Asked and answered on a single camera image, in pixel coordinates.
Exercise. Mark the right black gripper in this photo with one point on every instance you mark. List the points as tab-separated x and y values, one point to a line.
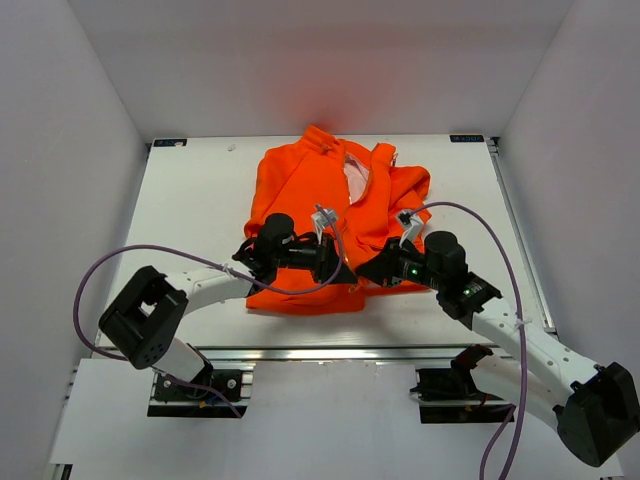
383	267

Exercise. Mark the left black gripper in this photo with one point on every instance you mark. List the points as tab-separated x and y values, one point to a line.
324	260

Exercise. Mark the orange zip-up jacket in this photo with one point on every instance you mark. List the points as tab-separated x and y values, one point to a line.
365	188

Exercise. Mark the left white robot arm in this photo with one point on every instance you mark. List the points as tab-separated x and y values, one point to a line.
142	320

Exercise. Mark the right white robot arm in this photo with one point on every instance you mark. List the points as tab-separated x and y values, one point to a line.
594	409

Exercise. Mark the right blue table label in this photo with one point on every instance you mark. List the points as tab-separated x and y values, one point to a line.
466	138

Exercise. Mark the blue table label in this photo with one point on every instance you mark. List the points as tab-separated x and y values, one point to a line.
466	138
169	143

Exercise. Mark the left blue table label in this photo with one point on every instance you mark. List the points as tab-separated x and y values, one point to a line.
169	143

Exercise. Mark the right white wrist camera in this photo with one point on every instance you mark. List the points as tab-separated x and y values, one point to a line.
412	226

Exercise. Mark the aluminium table front rail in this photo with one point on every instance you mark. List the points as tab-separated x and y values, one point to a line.
320	354

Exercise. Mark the aluminium table rail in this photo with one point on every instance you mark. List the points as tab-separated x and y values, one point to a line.
525	253
320	354

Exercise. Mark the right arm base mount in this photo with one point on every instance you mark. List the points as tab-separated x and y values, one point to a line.
444	399

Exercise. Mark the aluminium table right rail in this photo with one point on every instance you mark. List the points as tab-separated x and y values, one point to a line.
525	253

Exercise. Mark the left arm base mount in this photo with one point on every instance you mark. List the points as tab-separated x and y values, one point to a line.
224	395

